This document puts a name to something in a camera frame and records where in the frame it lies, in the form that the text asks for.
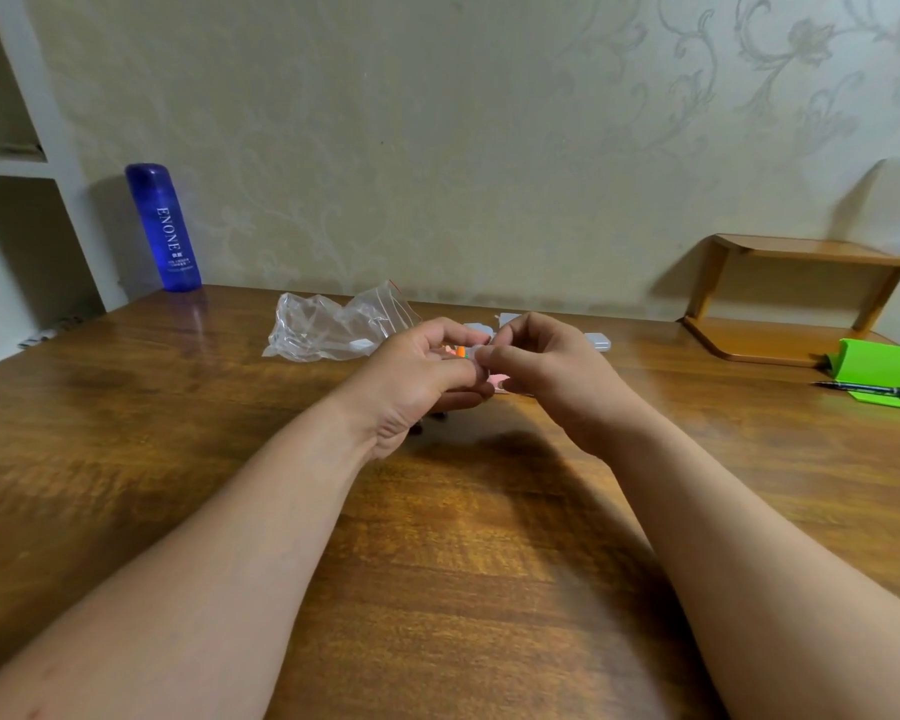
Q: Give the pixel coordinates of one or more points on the clear plastic zip bag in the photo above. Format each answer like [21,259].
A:
[330,329]

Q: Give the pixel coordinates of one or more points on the pink toy piece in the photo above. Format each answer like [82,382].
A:
[499,382]

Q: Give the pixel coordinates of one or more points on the person's right forearm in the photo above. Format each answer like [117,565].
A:
[765,584]

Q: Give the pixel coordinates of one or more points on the small white plastic box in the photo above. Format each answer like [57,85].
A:
[598,341]

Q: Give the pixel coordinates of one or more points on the person's right hand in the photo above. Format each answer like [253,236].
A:
[570,382]

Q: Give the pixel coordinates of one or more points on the black pen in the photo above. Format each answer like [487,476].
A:
[870,389]

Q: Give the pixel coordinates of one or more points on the blue plastic bottle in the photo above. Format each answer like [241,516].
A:
[164,228]

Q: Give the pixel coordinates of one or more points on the green folding stand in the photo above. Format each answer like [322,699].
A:
[881,371]

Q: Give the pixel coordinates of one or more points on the person's left forearm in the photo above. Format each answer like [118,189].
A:
[195,562]

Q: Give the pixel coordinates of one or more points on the white paper slip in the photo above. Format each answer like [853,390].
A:
[506,319]

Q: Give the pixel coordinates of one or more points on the white wall shelf unit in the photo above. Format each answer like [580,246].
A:
[22,179]

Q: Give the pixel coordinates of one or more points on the person's right thumb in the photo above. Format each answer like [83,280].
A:
[504,358]

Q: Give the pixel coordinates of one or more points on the person's left thumb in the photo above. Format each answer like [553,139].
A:
[461,368]

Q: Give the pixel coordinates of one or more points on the wooden desk shelf riser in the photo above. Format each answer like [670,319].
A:
[787,307]

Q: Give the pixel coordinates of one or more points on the person's left hand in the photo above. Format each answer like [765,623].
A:
[401,389]

